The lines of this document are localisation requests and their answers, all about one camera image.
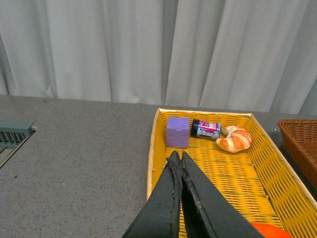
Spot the white curtain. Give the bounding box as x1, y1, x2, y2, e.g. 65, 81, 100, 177
0, 0, 317, 115

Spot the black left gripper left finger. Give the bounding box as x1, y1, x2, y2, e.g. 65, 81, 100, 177
123, 151, 183, 238

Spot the brown wicker basket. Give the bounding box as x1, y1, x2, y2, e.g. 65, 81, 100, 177
278, 119, 317, 188

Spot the toy orange carrot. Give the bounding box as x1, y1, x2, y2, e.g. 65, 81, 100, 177
251, 222, 291, 238

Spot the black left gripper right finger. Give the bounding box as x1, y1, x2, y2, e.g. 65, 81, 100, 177
182, 152, 263, 238

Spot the toy croissant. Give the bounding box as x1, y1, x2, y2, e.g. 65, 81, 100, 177
215, 125, 252, 153

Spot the small black-lidded jar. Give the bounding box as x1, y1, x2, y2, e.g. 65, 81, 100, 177
191, 119, 222, 139

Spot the yellow woven basket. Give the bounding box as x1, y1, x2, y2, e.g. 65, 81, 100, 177
147, 109, 317, 238

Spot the purple cube block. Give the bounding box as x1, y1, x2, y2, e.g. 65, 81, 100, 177
165, 117, 190, 149

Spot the grey-green plastic crate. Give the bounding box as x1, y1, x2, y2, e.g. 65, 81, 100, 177
0, 119, 37, 167

